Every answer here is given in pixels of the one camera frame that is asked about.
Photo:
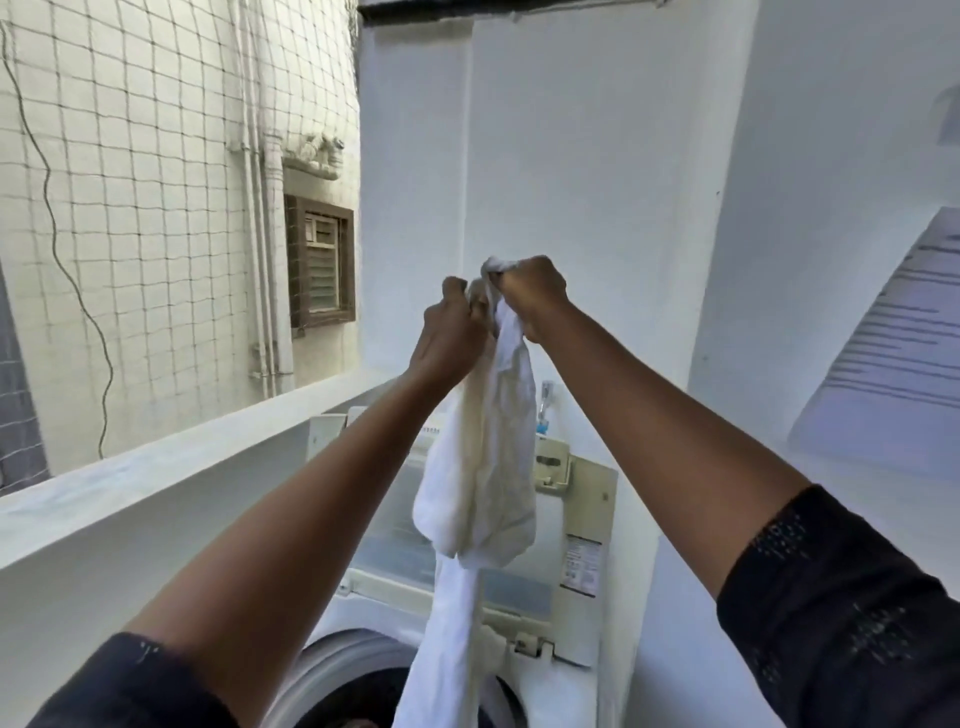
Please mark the person's right hand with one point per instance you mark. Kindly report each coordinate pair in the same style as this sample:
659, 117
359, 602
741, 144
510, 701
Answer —
536, 292

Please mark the person's left hand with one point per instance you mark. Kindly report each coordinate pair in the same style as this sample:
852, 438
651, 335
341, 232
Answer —
450, 337

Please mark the white clothes garment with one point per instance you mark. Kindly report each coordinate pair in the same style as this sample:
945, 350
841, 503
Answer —
487, 465

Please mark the glass washing machine lid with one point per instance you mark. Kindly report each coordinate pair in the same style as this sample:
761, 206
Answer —
577, 487

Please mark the white top-load washing machine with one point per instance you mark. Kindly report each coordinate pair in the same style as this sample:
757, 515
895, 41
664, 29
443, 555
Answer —
547, 690

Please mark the person's right forearm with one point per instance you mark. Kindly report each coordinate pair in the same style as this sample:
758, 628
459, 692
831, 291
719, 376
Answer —
660, 435

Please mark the white pipe elbow cluster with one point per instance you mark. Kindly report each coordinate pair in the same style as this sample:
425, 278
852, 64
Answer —
315, 154

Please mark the brown louvred window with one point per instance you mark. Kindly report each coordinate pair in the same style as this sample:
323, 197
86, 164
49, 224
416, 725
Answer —
322, 262

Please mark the white drain pipes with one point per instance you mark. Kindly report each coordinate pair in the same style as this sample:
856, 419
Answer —
262, 225

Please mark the safety net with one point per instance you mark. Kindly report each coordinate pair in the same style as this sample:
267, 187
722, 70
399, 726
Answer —
150, 154

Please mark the printed white paper sheet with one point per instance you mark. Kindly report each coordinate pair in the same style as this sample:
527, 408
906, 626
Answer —
885, 375

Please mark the large blue framed window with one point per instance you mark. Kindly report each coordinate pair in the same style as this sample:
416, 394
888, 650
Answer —
15, 420

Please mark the metal wall tap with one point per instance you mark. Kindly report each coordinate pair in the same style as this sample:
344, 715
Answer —
547, 394

